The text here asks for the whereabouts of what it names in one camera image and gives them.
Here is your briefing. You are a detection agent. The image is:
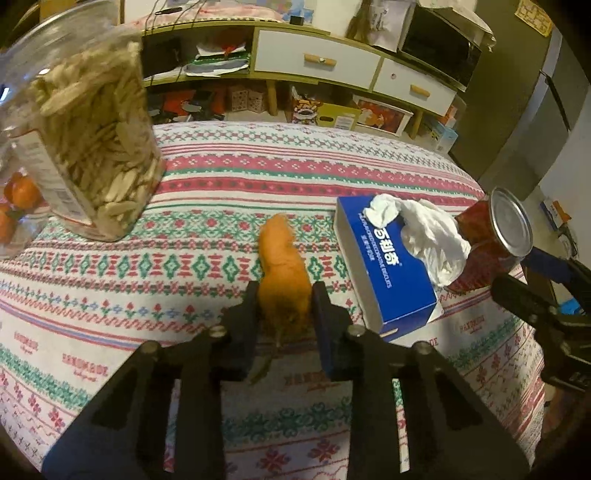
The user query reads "red tin can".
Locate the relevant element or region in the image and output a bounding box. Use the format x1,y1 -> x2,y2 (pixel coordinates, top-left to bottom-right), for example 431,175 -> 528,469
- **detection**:
446,187 -> 533,295

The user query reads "orange peel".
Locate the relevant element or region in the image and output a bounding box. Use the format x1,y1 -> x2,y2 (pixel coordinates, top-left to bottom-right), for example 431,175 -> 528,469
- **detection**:
250,214 -> 312,385

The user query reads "crumpled white tissue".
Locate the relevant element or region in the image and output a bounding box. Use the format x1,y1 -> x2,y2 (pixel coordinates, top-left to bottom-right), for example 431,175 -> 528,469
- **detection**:
363,194 -> 472,288

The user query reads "patterned knit tablecloth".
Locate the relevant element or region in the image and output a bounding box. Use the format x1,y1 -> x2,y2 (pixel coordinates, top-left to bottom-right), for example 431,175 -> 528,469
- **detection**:
0,120 -> 548,480

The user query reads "blue biscuit box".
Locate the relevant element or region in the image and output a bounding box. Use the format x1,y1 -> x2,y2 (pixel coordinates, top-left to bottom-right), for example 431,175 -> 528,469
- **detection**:
334,196 -> 444,341

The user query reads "grey refrigerator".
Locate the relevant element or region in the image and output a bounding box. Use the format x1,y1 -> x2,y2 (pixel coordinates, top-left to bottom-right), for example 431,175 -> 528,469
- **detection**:
451,1 -> 589,199

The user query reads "clear box of tangerines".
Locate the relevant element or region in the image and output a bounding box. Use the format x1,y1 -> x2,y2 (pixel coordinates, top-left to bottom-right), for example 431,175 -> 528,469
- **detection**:
0,134 -> 49,260

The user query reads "black microwave oven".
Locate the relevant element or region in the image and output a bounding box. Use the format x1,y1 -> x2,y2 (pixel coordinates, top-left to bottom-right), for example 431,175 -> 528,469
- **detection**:
398,4 -> 482,90

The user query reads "yellow cardboard box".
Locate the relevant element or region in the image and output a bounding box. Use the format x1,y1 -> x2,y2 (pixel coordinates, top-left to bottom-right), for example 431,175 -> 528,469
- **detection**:
317,103 -> 361,131

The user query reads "clear jar of seeds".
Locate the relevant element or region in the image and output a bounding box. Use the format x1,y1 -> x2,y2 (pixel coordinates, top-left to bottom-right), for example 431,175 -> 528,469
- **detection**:
1,1 -> 165,242

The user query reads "white wooden tv cabinet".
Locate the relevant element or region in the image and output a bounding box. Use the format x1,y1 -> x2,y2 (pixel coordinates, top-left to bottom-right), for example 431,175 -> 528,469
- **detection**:
128,12 -> 457,125

